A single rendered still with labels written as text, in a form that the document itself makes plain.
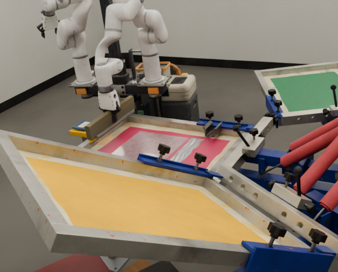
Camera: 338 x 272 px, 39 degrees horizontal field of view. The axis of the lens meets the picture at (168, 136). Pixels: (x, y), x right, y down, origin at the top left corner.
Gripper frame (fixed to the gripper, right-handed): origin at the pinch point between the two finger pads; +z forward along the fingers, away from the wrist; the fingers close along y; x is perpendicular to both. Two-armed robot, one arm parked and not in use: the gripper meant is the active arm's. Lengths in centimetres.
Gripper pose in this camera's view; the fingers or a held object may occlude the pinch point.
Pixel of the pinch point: (111, 117)
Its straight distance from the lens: 246.0
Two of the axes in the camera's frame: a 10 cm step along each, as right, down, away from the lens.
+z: 1.2, 8.9, 4.4
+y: -8.6, -1.3, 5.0
